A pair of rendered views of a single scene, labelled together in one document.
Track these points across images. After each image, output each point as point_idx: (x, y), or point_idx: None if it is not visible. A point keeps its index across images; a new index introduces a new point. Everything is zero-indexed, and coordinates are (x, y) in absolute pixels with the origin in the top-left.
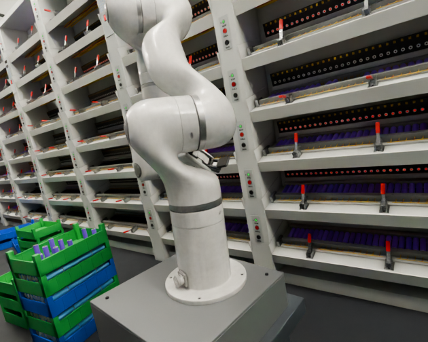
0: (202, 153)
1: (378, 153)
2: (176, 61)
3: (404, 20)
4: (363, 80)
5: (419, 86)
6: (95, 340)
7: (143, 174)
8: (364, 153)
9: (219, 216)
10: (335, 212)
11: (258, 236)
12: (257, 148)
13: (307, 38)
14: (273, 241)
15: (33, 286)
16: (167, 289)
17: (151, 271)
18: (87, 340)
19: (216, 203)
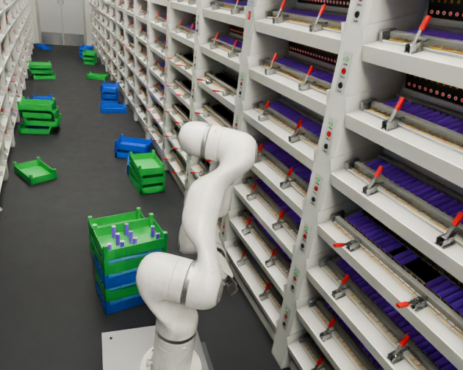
0: (223, 270)
1: (387, 363)
2: (196, 230)
3: None
4: (417, 290)
5: (444, 349)
6: (129, 314)
7: (180, 250)
8: (379, 351)
9: (182, 349)
10: (339, 368)
11: (284, 323)
12: (313, 258)
13: (384, 213)
14: (295, 335)
15: (100, 260)
16: (142, 360)
17: (149, 330)
18: (125, 310)
19: (181, 342)
